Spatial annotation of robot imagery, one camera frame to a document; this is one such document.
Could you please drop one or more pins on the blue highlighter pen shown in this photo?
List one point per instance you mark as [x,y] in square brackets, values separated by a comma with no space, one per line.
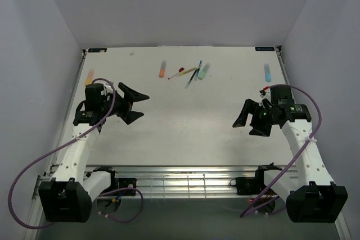
[267,73]

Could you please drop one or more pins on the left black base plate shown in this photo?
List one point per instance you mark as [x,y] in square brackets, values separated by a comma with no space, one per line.
[121,187]

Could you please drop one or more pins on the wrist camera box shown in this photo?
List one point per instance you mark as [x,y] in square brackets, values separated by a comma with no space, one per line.
[281,95]
[94,97]

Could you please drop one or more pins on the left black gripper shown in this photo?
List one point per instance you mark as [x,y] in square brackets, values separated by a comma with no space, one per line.
[130,96]

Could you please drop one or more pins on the green highlighter pen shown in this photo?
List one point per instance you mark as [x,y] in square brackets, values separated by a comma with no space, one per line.
[204,71]

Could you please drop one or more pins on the blue capped pen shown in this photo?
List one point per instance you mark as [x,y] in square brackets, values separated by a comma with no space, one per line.
[198,70]

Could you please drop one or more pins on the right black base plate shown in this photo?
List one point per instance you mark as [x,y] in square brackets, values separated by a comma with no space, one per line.
[246,186]

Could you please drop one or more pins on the yellow highlighter pen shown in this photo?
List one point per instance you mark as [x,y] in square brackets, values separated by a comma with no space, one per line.
[89,77]

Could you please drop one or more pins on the yellow barrel pen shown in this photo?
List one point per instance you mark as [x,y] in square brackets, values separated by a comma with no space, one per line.
[186,71]

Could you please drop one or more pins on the blue corner label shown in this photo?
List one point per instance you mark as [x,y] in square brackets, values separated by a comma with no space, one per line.
[264,49]
[97,50]

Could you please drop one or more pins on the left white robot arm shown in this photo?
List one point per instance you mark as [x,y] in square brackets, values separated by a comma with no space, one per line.
[69,194]

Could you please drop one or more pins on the orange highlighter pen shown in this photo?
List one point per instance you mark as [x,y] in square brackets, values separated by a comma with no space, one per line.
[162,68]

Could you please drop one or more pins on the right blue corner label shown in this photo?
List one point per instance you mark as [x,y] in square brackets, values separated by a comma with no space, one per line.
[264,49]

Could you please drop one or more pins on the left blue corner label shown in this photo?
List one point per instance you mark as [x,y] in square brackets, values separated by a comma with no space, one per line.
[97,50]

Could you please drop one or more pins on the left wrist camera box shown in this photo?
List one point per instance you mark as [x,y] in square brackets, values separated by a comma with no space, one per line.
[94,97]

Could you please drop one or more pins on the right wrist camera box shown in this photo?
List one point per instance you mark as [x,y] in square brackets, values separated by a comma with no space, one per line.
[281,95]

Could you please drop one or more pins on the red tipped pen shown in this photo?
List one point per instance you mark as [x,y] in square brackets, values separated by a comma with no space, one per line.
[177,73]

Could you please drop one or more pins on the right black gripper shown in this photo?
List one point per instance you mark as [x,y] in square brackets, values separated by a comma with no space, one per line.
[251,107]

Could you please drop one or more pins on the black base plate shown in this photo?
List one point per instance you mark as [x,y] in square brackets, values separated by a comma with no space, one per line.
[121,187]
[246,186]

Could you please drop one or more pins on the teal thin pen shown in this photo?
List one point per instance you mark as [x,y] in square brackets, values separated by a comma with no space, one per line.
[192,78]

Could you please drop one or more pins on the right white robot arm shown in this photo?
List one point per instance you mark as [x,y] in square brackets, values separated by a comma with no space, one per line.
[305,185]

